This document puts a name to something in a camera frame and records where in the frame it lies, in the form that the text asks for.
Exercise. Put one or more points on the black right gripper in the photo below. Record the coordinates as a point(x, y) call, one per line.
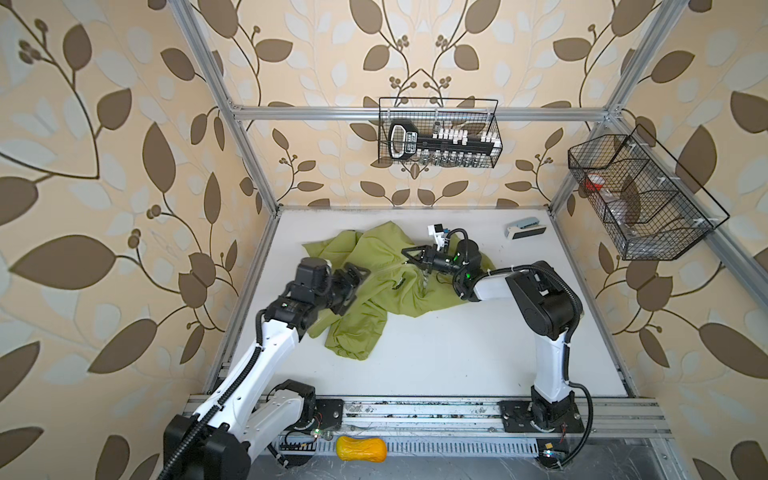
point(428, 255)

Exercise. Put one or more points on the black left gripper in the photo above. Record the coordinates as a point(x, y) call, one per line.
point(348, 286)

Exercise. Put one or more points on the green zip-up hooded jacket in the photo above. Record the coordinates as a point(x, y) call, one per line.
point(394, 286)

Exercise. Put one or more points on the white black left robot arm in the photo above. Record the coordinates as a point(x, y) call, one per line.
point(221, 439)

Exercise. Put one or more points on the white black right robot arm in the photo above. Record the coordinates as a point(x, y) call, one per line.
point(548, 305)

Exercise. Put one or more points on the light blue white stapler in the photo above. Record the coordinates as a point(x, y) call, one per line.
point(524, 228)

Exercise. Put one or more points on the red capped bottle in basket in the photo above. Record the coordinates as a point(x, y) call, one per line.
point(593, 183)

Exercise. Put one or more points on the black wire basket back wall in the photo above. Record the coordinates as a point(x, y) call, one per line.
point(472, 114)

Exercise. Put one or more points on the black wire basket wall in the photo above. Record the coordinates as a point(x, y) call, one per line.
point(472, 114)
point(653, 206)

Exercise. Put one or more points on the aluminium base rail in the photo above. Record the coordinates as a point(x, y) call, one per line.
point(445, 426)

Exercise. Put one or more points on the black wire basket right wall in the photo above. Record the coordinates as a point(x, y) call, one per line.
point(653, 206)

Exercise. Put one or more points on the aluminium frame strut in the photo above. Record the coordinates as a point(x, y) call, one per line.
point(184, 15)

